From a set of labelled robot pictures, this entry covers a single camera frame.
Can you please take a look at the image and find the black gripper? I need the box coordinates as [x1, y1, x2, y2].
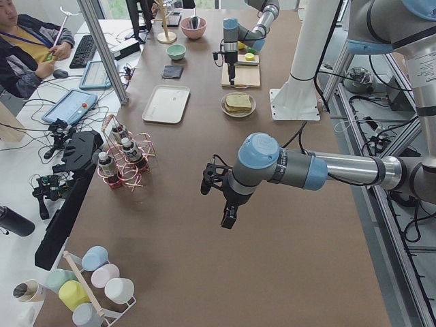
[227, 62, 236, 85]
[221, 185, 254, 229]

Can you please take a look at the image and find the aluminium frame post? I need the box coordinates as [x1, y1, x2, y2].
[77, 0, 128, 105]

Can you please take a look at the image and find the pink bowl with ice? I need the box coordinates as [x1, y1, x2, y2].
[180, 16, 208, 40]

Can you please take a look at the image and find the blue teach pendant far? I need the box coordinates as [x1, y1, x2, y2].
[79, 61, 112, 91]

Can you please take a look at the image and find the seated person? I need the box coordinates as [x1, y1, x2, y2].
[1, 1, 75, 99]

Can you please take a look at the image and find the blue teach pendant near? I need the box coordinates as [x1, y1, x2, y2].
[42, 89, 97, 125]

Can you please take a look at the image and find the black water bottle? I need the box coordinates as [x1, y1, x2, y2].
[1, 206, 35, 236]

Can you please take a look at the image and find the metal scoop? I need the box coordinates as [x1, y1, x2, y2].
[189, 15, 200, 30]

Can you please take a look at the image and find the tea bottle two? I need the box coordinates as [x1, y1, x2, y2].
[121, 137, 143, 163]

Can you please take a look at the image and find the wooden mug tree stand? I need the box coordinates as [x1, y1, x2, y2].
[154, 0, 177, 44]

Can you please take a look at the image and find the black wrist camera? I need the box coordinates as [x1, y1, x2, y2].
[213, 51, 225, 67]
[200, 154, 232, 195]

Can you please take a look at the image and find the cream rabbit tray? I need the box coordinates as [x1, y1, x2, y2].
[142, 84, 190, 124]

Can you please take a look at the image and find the blue teach pendant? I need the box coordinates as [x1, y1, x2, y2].
[42, 89, 97, 125]
[79, 61, 112, 91]

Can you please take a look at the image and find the white round plate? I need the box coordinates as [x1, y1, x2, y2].
[221, 92, 256, 118]

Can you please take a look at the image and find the tea bottle three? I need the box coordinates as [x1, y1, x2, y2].
[111, 125, 129, 144]

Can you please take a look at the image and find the black keyboard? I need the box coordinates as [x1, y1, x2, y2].
[69, 35, 97, 69]

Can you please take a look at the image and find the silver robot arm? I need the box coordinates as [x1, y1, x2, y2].
[221, 1, 435, 229]
[220, 0, 280, 86]

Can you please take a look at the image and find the bread slice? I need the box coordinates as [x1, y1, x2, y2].
[225, 93, 252, 107]
[224, 103, 252, 115]

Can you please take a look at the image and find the copper wire bottle rack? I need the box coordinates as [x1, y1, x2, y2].
[97, 114, 156, 191]

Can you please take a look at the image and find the grey folded cloth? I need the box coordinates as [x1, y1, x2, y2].
[161, 65, 184, 79]

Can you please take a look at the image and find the tea bottle one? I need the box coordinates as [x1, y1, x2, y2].
[98, 151, 116, 178]

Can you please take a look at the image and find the white cup rack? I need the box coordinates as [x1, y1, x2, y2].
[46, 245, 137, 326]

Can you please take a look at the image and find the wooden cutting board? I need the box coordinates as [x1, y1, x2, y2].
[234, 54, 261, 88]

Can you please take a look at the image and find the green bowl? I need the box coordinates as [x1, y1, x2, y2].
[166, 44, 186, 61]

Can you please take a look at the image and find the half lemon slice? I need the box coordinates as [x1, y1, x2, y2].
[245, 53, 255, 61]

